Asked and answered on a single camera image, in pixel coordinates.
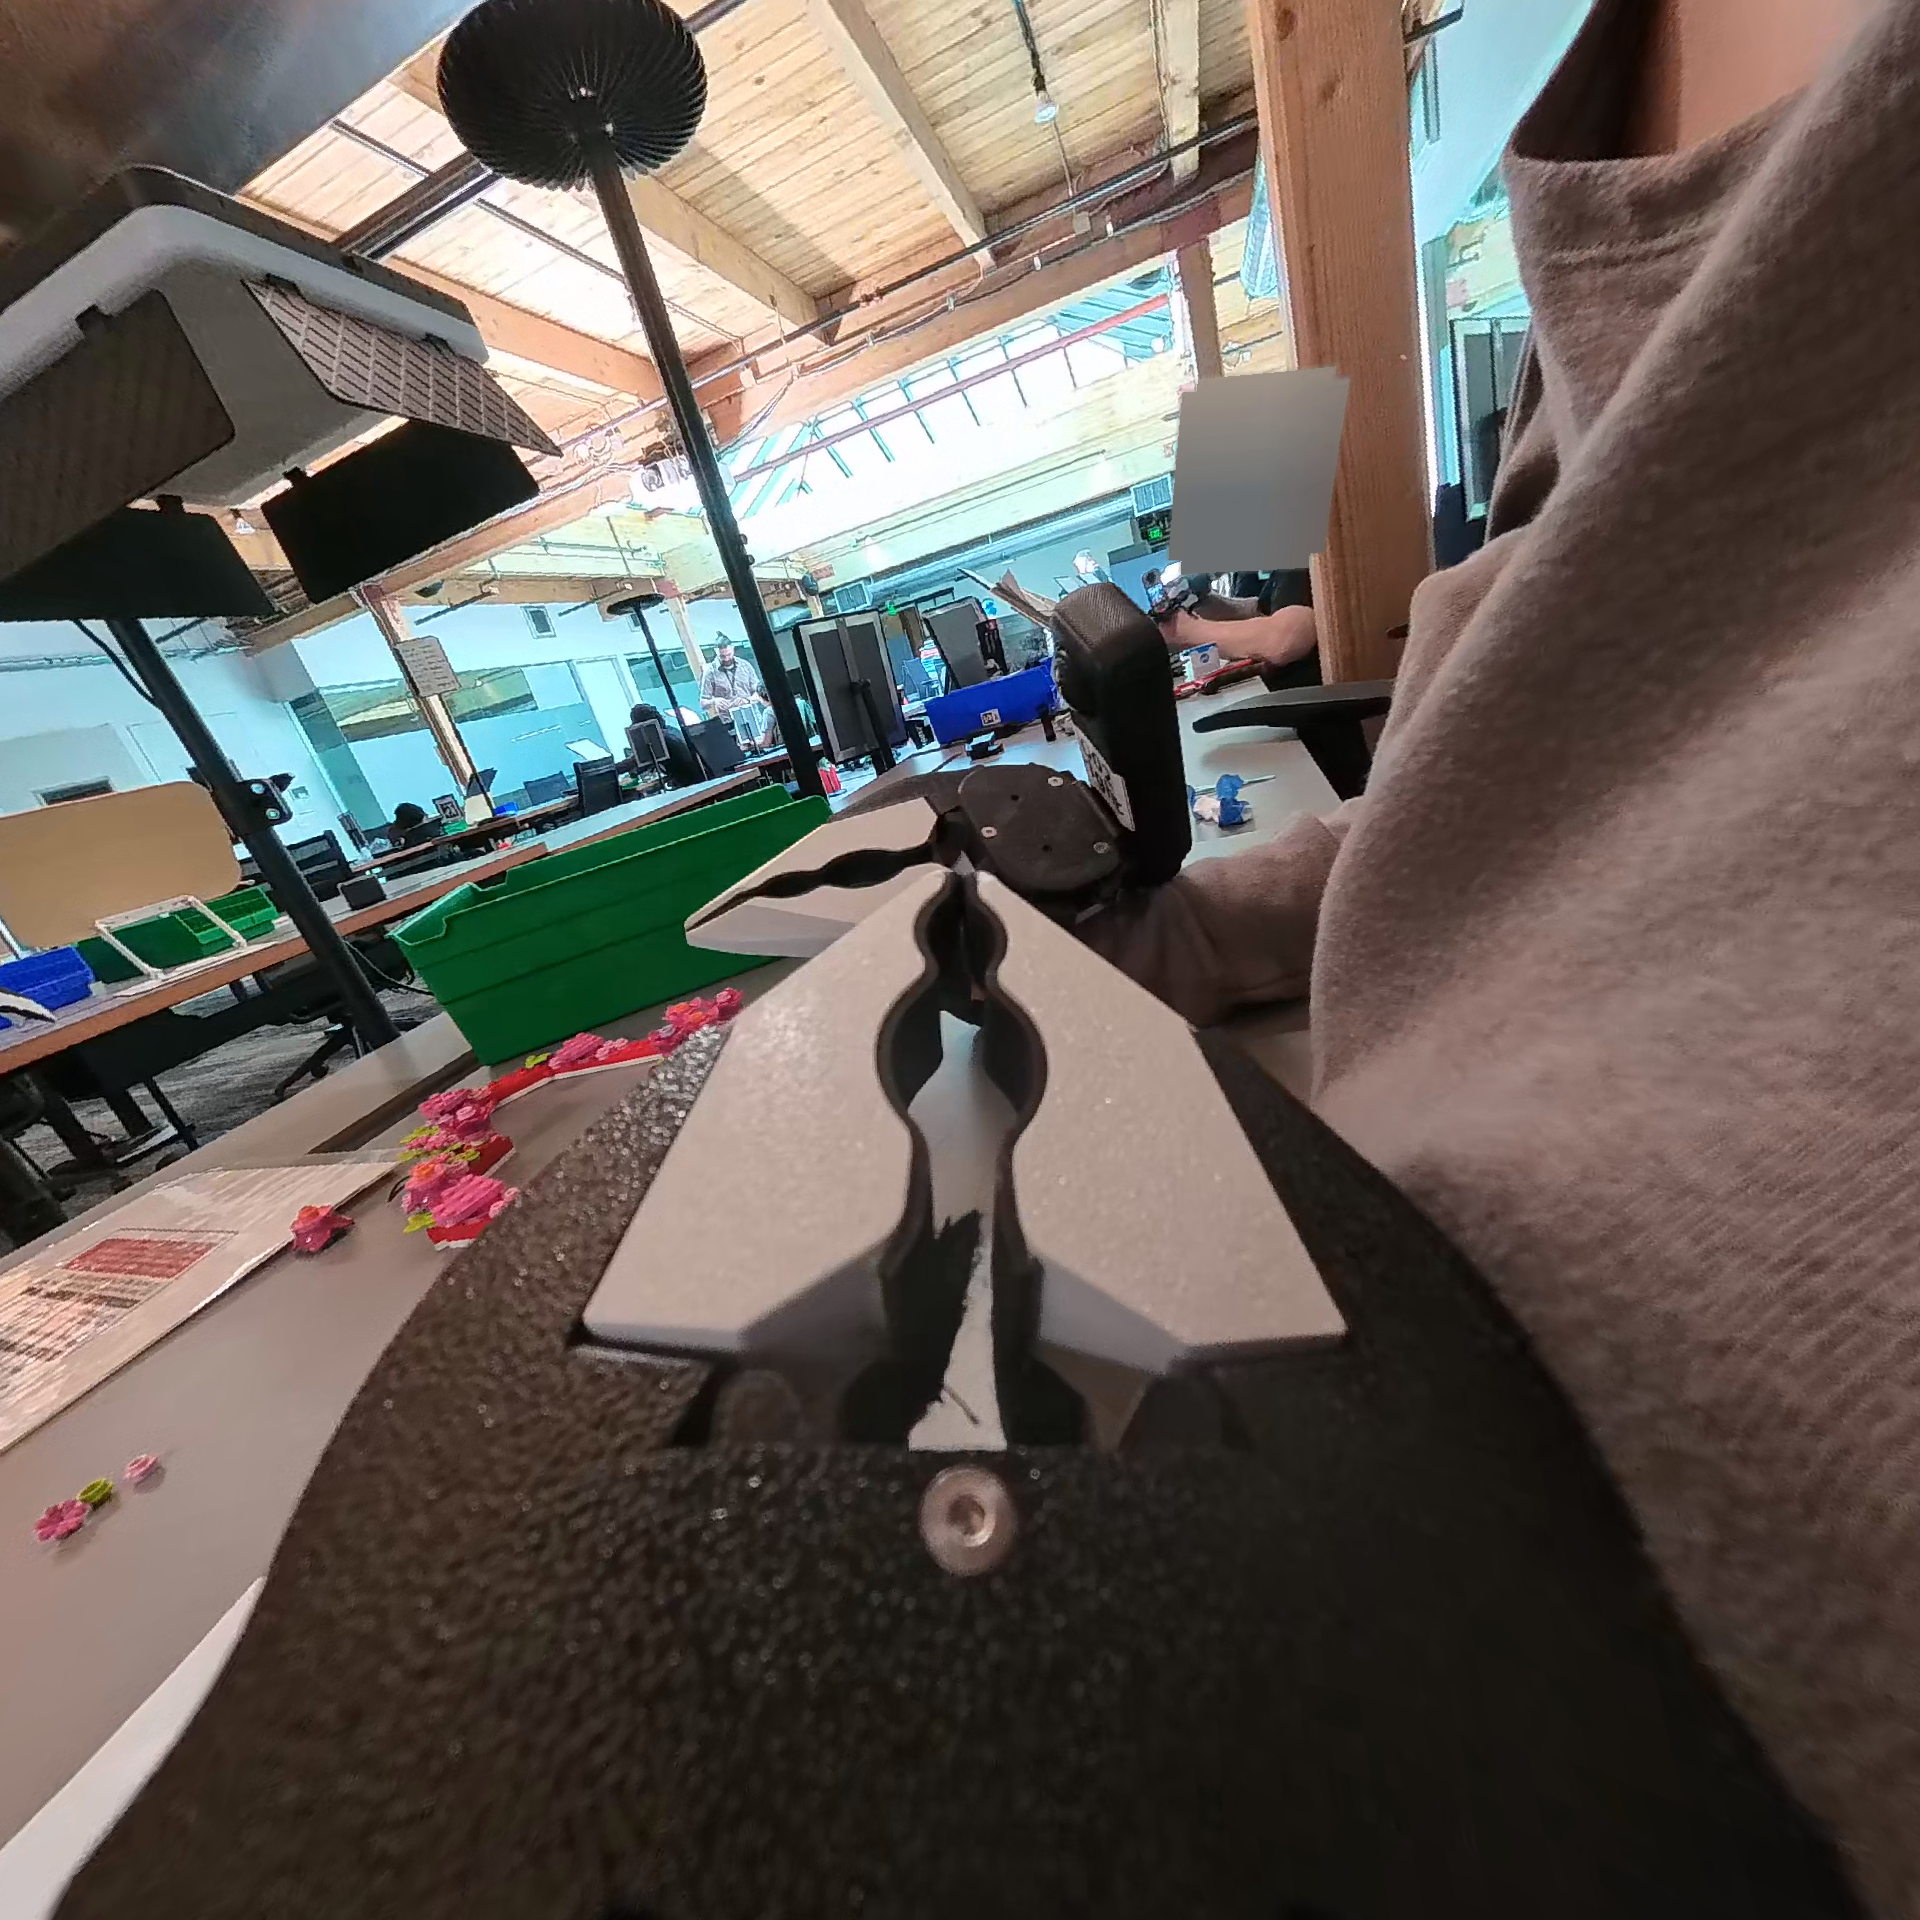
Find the green tray with white frame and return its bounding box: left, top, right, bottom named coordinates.
left=94, top=890, right=284, bottom=988

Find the person's right forearm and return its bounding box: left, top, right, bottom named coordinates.
left=1073, top=810, right=1359, bottom=1029

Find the black office chair armrest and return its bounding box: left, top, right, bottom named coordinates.
left=1193, top=679, right=1400, bottom=797

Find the person's torso in grey sweater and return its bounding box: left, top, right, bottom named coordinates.
left=1306, top=0, right=1920, bottom=1920

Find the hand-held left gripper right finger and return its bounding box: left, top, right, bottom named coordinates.
left=966, top=868, right=1347, bottom=1441

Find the studio light panel with flaps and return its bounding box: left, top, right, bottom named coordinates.
left=0, top=164, right=564, bottom=620

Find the blue storage bin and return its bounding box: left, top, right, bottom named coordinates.
left=0, top=942, right=95, bottom=1029
left=922, top=664, right=1061, bottom=746

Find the laminated instruction sheet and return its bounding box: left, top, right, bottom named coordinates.
left=0, top=1152, right=403, bottom=1457

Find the wooden support post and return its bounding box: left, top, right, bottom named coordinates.
left=1245, top=0, right=1440, bottom=684

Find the red pink brick heart frame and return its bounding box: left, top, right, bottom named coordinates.
left=398, top=988, right=747, bottom=1250

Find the black round disc on pole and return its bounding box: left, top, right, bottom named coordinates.
left=438, top=0, right=832, bottom=800

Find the long grey desk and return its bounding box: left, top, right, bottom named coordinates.
left=0, top=839, right=549, bottom=1076

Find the black computer monitor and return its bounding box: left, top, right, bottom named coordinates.
left=793, top=612, right=914, bottom=771

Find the black light stand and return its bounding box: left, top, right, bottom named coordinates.
left=106, top=616, right=403, bottom=1053

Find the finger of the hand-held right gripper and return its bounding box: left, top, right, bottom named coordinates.
left=691, top=798, right=964, bottom=919
left=685, top=843, right=964, bottom=963

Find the green plastic storage bin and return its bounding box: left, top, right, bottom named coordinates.
left=393, top=792, right=832, bottom=1069

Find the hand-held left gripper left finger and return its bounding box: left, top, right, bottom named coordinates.
left=576, top=868, right=978, bottom=1441

